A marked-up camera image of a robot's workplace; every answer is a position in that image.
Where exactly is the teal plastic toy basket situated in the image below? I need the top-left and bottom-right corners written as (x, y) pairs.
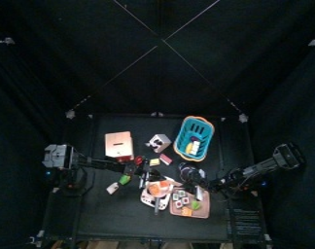
top-left (172, 115), bottom-right (216, 162)

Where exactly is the red pink toy block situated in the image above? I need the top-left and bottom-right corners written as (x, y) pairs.
top-left (158, 153), bottom-right (175, 166)

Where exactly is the wooden toy knife holder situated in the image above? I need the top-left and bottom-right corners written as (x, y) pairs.
top-left (146, 133), bottom-right (173, 154)

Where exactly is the toy frying pan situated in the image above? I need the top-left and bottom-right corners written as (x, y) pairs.
top-left (146, 180), bottom-right (173, 216)

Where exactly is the green yellow toy corn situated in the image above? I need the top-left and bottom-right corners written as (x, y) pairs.
top-left (117, 174), bottom-right (133, 186)

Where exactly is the black toy cooking pot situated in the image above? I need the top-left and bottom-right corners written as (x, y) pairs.
top-left (179, 161), bottom-right (204, 183)

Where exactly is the pink toy cutting board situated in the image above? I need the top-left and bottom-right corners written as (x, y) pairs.
top-left (168, 187), bottom-right (212, 220)

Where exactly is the white small cube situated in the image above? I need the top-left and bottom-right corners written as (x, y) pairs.
top-left (106, 182), bottom-right (121, 196)

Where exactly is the thin grey frame cord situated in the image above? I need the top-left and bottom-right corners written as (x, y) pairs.
top-left (112, 0), bottom-right (247, 115)
top-left (70, 0), bottom-right (221, 111)

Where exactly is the white text sticker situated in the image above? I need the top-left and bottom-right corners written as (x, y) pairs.
top-left (232, 207), bottom-right (263, 237)

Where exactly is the white toy stove tray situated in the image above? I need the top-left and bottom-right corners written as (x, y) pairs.
top-left (140, 176), bottom-right (177, 212)

